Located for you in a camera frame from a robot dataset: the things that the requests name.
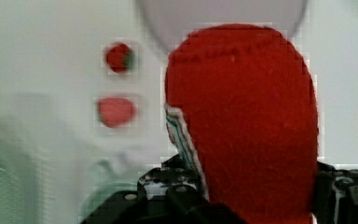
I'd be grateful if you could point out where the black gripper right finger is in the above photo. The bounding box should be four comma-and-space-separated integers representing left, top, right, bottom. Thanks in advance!
311, 162, 358, 224

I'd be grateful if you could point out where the red green toy strawberry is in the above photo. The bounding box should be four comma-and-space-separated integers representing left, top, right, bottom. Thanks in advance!
97, 97, 137, 128

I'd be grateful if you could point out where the green plastic mug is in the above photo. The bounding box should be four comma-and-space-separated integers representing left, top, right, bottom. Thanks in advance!
79, 153, 160, 221

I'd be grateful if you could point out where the purple round plate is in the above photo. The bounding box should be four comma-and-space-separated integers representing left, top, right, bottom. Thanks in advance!
135, 0, 309, 52

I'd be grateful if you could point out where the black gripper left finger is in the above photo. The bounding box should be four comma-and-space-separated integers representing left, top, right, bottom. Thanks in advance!
79, 155, 247, 224

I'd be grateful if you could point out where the green plastic strainer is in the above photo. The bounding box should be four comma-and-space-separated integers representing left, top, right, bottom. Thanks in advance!
0, 93, 55, 224

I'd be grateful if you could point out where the red plush ketchup bottle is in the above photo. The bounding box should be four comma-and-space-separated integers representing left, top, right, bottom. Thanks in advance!
165, 24, 318, 224

